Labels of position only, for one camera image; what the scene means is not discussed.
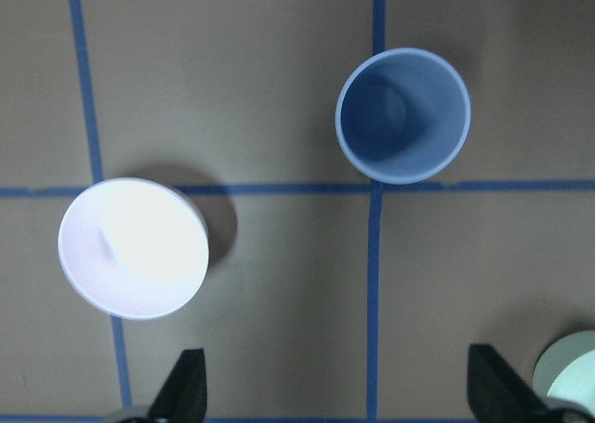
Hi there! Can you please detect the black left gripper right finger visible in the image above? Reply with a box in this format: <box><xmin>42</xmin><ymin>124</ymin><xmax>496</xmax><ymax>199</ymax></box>
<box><xmin>467</xmin><ymin>344</ymin><xmax>594</xmax><ymax>422</ymax></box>

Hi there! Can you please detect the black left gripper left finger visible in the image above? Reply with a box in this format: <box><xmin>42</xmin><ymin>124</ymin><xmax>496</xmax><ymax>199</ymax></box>
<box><xmin>104</xmin><ymin>349</ymin><xmax>206</xmax><ymax>423</ymax></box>

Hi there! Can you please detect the mint green bowl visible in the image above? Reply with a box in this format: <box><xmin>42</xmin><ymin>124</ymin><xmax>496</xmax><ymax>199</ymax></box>
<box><xmin>533</xmin><ymin>330</ymin><xmax>594</xmax><ymax>412</ymax></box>

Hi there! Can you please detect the white lilac bowl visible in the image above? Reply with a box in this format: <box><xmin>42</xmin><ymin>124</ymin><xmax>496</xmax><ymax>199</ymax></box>
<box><xmin>57</xmin><ymin>178</ymin><xmax>210</xmax><ymax>320</ymax></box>

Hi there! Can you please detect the blue plastic cup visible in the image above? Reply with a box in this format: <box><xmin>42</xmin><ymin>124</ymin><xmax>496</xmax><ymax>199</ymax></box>
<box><xmin>335</xmin><ymin>47</ymin><xmax>471</xmax><ymax>185</ymax></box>

